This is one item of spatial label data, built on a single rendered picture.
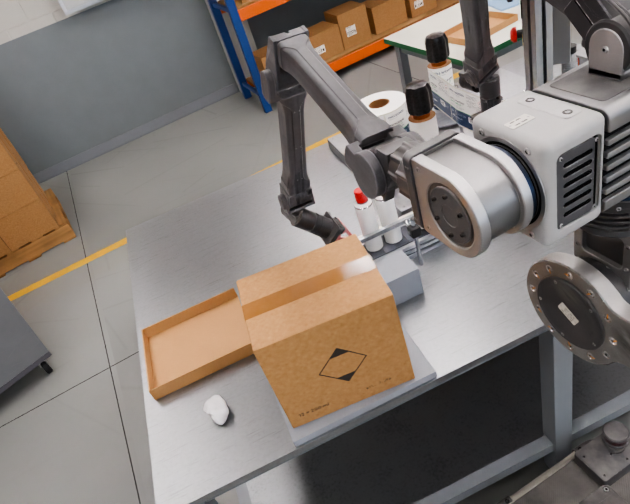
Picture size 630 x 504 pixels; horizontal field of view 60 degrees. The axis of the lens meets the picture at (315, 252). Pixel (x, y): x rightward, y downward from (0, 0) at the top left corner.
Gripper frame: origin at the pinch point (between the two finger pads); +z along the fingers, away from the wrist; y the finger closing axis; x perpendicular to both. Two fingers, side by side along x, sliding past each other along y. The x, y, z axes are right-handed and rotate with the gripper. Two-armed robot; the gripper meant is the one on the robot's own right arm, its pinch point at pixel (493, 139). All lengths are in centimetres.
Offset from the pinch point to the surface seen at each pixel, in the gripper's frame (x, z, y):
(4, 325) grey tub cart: -118, 59, 201
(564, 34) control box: 23.2, -34.5, -5.1
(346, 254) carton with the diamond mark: 33, -12, 61
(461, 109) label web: -29.2, 3.3, -7.3
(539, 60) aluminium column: 22.4, -30.6, 1.0
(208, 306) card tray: -7, 16, 98
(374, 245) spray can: 7.9, 10.2, 46.5
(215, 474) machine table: 48, 17, 108
